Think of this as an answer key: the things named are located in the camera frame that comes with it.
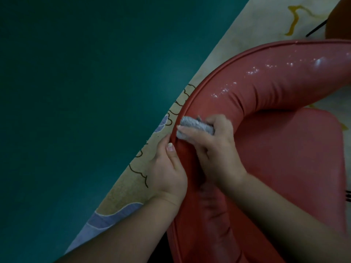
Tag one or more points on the brown round furniture piece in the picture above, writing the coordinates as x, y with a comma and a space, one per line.
339, 20

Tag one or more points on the person's left hand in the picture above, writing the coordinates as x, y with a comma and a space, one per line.
167, 175

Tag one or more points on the person's left thumb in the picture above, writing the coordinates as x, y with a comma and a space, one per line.
173, 154

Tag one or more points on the person's right hand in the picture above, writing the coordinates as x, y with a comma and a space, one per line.
216, 156

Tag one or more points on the person's right thumb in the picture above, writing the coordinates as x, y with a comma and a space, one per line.
192, 134

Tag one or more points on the black metal prongs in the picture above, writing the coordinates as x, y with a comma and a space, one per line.
348, 195

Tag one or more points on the red leather armchair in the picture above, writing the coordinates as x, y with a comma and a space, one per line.
274, 134

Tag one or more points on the person's right forearm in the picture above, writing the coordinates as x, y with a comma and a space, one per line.
288, 221

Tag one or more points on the thin black rod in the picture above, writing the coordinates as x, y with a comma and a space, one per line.
316, 27

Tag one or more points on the person's left forearm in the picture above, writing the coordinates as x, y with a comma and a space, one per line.
120, 232

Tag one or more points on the grey cleaning cloth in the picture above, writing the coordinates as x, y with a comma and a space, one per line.
195, 125

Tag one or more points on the beige patterned floor mat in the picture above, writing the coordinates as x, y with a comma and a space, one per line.
246, 38

